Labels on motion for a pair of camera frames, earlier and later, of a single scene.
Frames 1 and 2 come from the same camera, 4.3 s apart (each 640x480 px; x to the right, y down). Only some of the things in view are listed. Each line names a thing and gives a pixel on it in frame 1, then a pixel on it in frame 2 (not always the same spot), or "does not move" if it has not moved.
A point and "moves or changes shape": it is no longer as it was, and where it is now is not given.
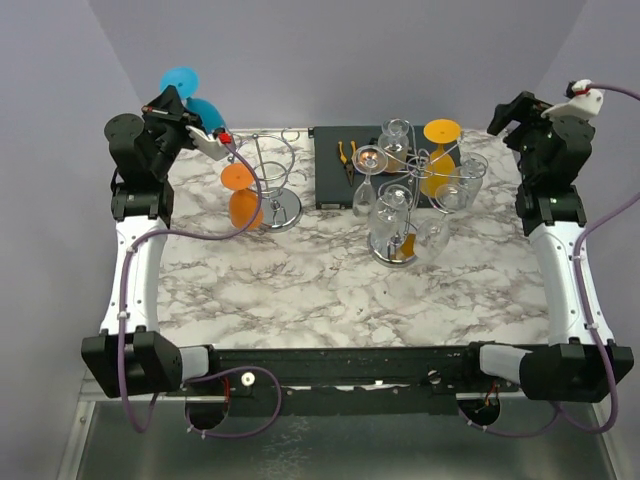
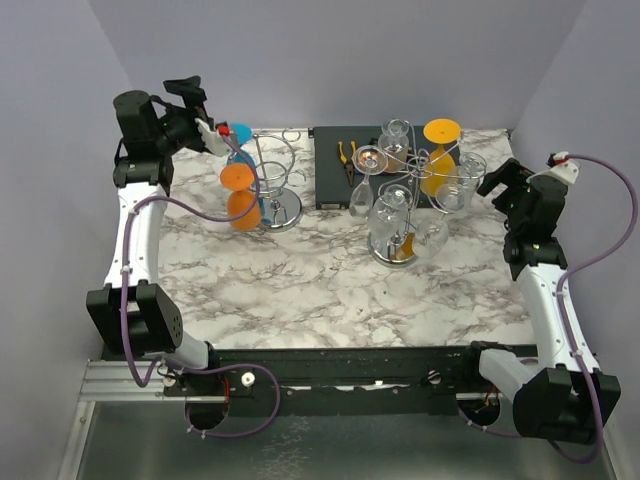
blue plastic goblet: [186, 81] moves or changes shape
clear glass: [433, 237] does not move
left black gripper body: [168, 129] to [185, 130]
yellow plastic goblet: [438, 169] does not move
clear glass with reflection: [473, 167] does not move
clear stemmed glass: [367, 160] does not move
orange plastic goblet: [244, 203] does not move
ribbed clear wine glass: [394, 143] does not move
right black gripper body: [526, 109] to [515, 176]
